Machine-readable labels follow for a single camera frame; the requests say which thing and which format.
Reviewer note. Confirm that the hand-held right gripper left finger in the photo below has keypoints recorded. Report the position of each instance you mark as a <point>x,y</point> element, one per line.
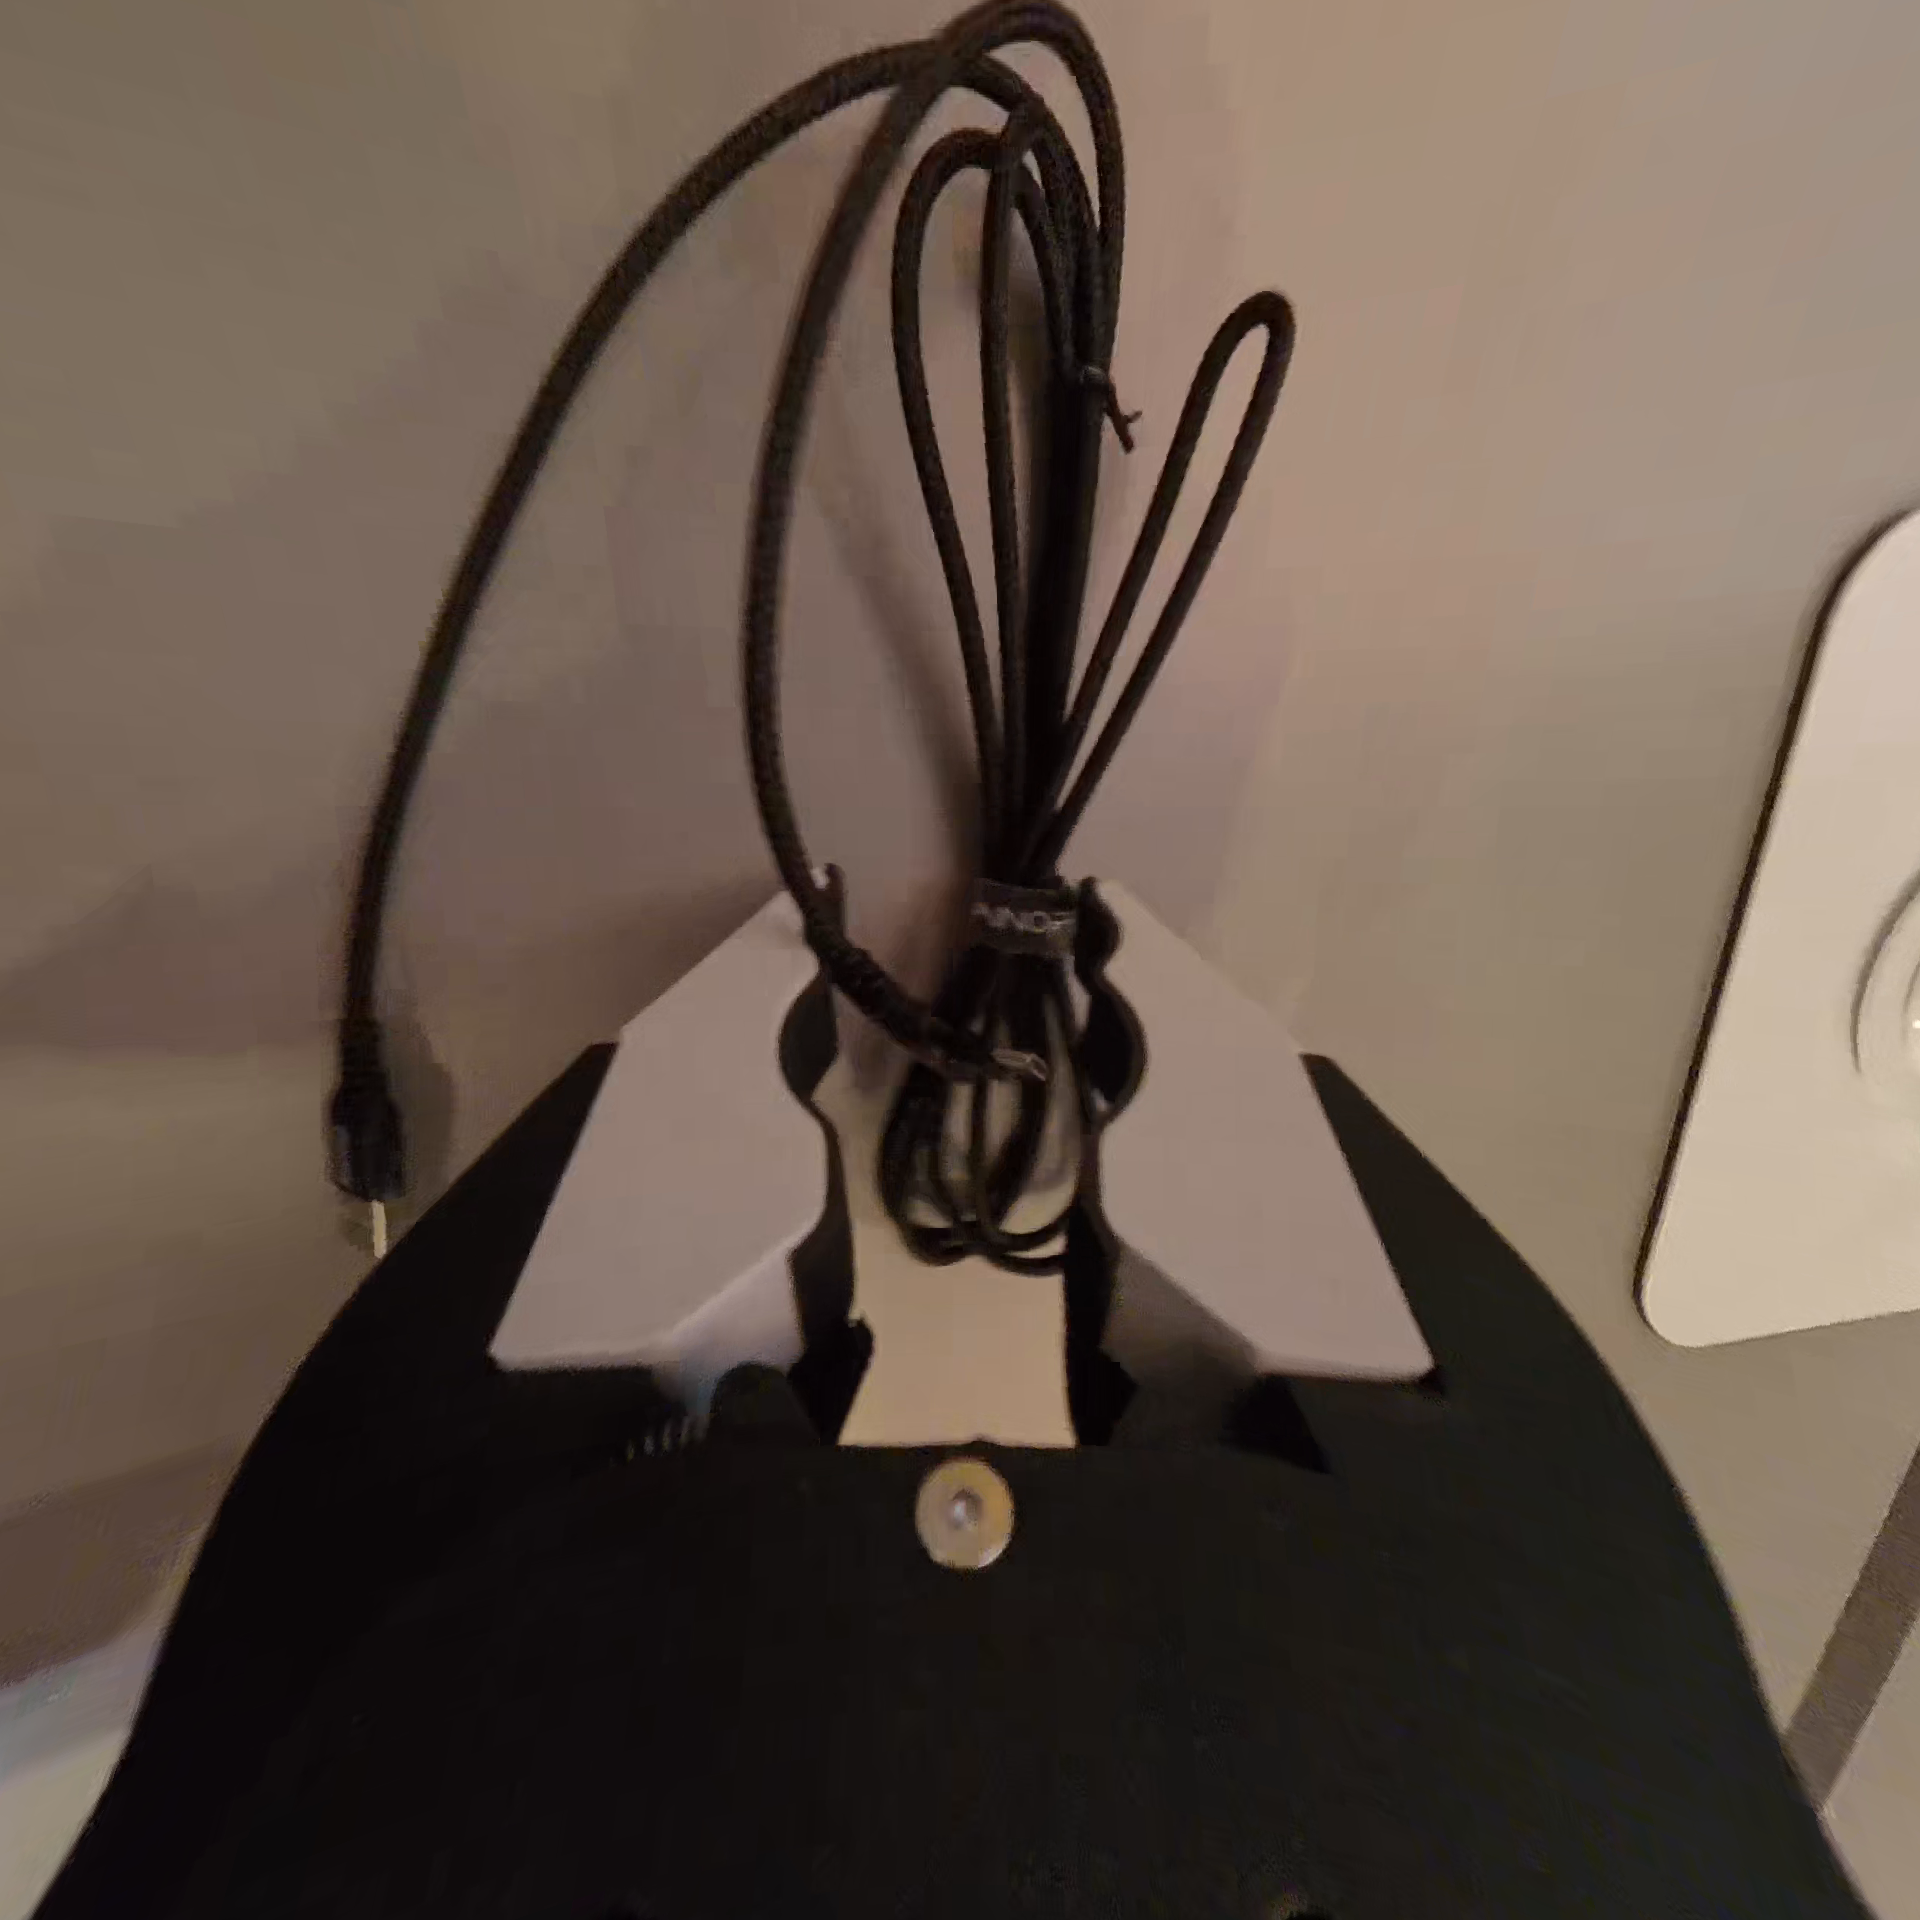
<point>676,1186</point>

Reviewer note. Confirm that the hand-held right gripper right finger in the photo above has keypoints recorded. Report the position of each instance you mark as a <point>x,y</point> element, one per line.
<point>1261,1201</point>

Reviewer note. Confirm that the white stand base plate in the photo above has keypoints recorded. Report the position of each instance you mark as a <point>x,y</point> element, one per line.
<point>1799,974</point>

